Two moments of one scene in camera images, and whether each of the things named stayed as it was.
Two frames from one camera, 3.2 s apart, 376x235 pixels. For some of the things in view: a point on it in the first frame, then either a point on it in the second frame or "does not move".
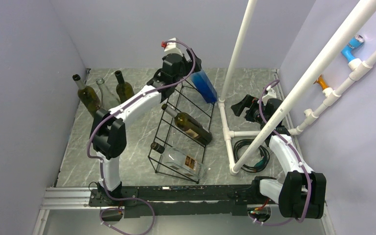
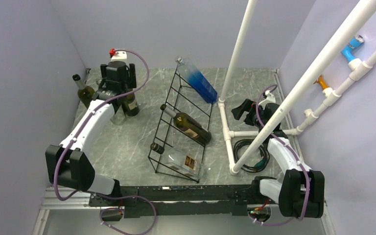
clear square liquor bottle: (180, 161) does not move
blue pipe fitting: (355, 41) does not move
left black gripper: (197, 65) -> (131, 77)
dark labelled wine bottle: (190, 124) does not move
